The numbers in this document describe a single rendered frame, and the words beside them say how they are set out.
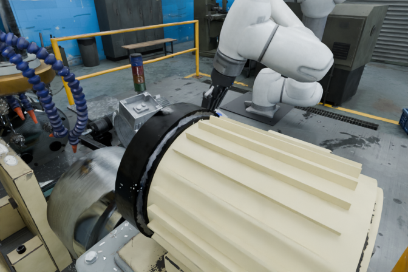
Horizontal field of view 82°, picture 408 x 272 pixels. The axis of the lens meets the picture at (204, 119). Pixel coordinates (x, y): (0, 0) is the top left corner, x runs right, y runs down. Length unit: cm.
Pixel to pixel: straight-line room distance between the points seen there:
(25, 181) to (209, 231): 50
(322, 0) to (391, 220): 84
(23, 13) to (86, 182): 545
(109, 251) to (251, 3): 56
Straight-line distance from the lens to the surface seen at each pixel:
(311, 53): 63
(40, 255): 83
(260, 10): 62
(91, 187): 53
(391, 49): 710
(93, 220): 50
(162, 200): 26
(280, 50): 61
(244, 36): 62
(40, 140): 104
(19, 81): 65
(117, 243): 42
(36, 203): 71
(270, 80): 146
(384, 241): 101
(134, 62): 125
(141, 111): 90
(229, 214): 22
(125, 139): 104
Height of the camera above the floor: 149
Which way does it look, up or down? 28 degrees down
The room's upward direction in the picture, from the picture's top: straight up
